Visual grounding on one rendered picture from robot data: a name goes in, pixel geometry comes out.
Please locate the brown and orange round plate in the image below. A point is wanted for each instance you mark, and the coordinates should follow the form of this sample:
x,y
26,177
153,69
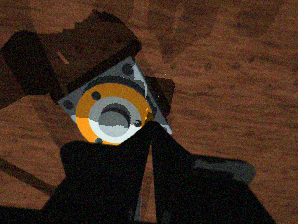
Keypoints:
x,y
113,95

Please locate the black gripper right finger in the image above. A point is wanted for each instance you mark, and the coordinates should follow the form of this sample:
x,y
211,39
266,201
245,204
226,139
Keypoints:
x,y
172,162

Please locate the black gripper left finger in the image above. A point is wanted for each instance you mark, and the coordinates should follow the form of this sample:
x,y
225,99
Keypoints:
x,y
127,160

